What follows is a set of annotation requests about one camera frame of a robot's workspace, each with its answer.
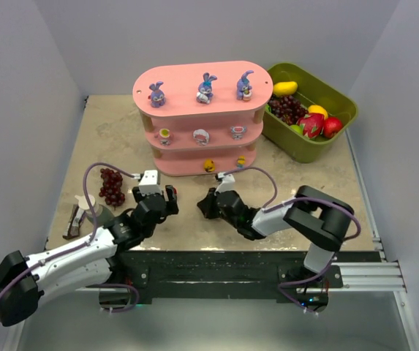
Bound blonde blue dress doll toy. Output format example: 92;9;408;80
235;156;246;169

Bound pink toy with green centre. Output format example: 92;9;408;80
154;128;173;146

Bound pink toy with white frill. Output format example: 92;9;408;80
192;129;210;146

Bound pink toy with blue bow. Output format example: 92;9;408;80
230;126;247;140

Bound purple bunny toy red bow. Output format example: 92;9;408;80
148;81;166;108

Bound purple bunny toy blue ears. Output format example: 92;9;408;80
196;72;217;105

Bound purple bunny toy with cup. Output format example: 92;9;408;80
236;70;254;101

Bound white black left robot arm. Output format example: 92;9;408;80
0;185;178;327

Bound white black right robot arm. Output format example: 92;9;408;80
197;186;361;285

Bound pink three-tier wooden shelf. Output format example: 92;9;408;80
132;61;273;176

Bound dark red grape bunch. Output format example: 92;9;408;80
99;168;125;208

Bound olive green plastic bin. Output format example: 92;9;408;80
263;62;358;163

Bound green lime toy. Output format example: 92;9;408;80
290;124;303;135

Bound purple grape bunch in bin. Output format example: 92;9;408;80
268;94;307;125

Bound red dragon fruit toy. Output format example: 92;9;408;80
297;113;325;140

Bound red apple toy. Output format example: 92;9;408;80
322;116;344;139

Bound yellow mango toy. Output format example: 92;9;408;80
273;81;298;97

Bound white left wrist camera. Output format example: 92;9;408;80
138;170;161;195

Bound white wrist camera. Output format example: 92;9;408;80
138;170;161;195
216;172;235;193

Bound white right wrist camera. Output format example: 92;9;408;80
216;172;235;193

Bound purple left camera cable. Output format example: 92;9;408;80
0;162;140;341

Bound purple camera cable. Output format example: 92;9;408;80
222;167;362;312
0;162;140;341

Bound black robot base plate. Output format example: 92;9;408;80
84;249;345;306

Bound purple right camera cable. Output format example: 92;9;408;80
222;167;362;312

